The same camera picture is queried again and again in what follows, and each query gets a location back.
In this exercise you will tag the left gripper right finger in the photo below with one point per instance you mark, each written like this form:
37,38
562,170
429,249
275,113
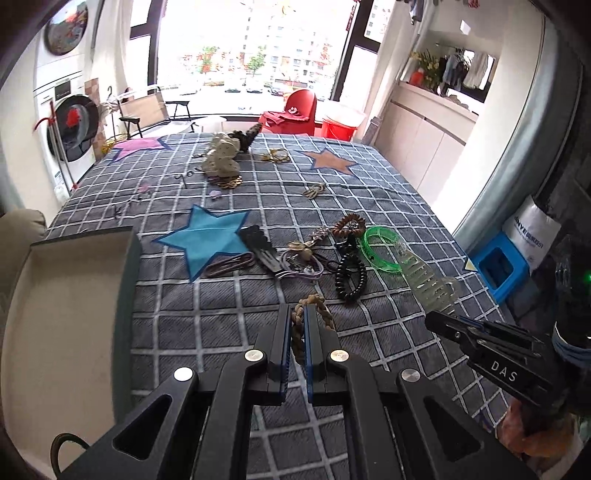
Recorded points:
337,377

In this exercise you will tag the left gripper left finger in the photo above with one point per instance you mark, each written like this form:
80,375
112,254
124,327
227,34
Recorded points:
256,377

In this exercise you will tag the clear plastic hair comb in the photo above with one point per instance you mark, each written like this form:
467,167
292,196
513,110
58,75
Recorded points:
433,291

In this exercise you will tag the green plastic bangle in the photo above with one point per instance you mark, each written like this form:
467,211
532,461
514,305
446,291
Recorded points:
377,245

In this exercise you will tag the blue plastic stool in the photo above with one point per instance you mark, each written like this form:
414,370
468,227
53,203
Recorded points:
502,266

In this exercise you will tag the brown elastic hair band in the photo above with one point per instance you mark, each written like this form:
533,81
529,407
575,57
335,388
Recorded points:
229,264

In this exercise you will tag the white plastic bag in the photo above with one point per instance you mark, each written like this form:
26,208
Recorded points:
532,232

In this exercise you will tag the black hair claw clip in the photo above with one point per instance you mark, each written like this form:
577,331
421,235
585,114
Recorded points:
254,238

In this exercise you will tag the grey plaid bedspread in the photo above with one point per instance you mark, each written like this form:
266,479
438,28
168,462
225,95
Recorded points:
183,324

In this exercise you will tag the gold hair clip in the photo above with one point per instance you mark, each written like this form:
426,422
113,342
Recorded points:
315,190

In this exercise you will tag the grey open storage box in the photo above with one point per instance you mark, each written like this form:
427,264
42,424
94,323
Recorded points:
66,361

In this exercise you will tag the cream polka dot scrunchie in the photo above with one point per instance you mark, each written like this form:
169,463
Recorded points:
219,161

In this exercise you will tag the dark patterned scrunchie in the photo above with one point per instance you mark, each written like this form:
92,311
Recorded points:
246,138

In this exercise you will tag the red plastic bucket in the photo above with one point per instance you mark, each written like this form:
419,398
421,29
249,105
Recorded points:
337,130

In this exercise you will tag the beige low cabinet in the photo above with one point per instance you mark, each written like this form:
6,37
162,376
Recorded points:
423,135

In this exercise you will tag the red plastic chair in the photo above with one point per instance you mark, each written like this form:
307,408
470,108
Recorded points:
297,117

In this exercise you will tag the beige leather armchair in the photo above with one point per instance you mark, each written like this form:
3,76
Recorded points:
19,229

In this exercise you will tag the wooden folding chair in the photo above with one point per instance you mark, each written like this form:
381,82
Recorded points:
140,115

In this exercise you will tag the yellow flower bouquet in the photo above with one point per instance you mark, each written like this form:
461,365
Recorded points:
429,63

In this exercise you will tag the white washing machine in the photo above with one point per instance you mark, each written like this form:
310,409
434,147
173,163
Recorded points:
62,61

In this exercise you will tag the beaded charm keychain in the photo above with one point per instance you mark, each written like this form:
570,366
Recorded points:
304,249

